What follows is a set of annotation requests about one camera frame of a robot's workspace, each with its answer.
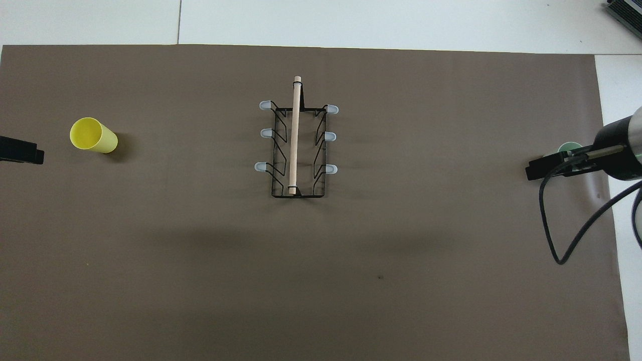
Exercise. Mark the pale green plastic cup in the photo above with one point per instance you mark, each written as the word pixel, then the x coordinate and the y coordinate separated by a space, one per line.
pixel 567 148

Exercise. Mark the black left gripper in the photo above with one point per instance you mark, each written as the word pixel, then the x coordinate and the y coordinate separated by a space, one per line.
pixel 10 149

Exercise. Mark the grey electronic device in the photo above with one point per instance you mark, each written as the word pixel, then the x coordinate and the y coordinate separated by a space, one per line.
pixel 626 9

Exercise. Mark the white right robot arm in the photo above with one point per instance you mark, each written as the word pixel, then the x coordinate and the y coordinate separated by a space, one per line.
pixel 638 135

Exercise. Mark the brown table mat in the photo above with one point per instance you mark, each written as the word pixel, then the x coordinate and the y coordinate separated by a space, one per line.
pixel 200 260

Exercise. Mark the yellow plastic cup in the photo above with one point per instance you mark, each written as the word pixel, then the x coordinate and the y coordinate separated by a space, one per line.
pixel 93 135

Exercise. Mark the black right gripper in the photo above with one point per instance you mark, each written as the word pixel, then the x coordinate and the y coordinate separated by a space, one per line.
pixel 614 168

